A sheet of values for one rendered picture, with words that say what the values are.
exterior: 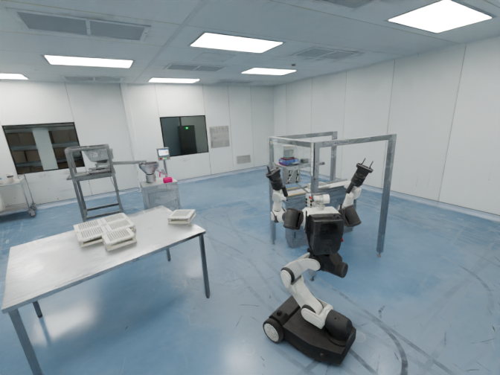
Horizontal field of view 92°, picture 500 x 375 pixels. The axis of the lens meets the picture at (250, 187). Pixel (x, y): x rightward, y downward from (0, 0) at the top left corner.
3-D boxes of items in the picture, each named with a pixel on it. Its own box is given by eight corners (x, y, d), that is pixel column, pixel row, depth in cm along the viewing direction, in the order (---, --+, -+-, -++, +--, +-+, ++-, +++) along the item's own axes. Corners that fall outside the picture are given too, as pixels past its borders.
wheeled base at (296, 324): (361, 334, 213) (364, 303, 204) (334, 381, 177) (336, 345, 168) (298, 300, 256) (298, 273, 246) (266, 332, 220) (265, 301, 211)
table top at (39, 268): (2, 314, 154) (1, 309, 153) (11, 251, 234) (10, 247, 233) (206, 233, 248) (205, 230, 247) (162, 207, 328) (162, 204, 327)
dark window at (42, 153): (17, 174, 563) (1, 125, 532) (17, 174, 564) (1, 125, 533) (85, 166, 626) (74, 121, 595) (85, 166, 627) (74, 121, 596)
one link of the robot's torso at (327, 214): (351, 260, 172) (355, 213, 162) (303, 262, 172) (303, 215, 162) (336, 239, 200) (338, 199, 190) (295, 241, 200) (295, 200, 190)
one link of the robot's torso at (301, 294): (328, 309, 211) (299, 259, 220) (317, 323, 197) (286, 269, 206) (315, 311, 222) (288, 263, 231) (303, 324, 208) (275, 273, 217)
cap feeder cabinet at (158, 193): (149, 225, 463) (143, 187, 442) (145, 216, 510) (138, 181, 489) (182, 217, 494) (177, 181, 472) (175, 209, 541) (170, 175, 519)
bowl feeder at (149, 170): (143, 185, 456) (139, 165, 446) (140, 181, 486) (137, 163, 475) (169, 181, 480) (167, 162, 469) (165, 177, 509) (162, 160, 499)
